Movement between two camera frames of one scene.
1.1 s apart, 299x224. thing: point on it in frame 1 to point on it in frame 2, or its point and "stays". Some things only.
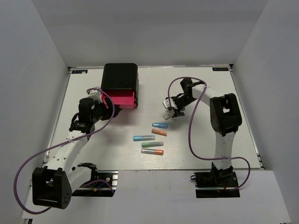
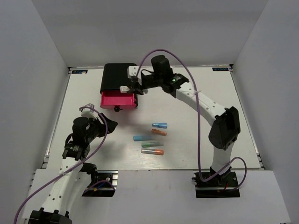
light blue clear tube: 143,137 stays
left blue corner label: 79,71 stays
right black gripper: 179,108 to 138,88
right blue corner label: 220,69 stays
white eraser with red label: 168,114 to 124,89
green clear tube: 150,144 stays
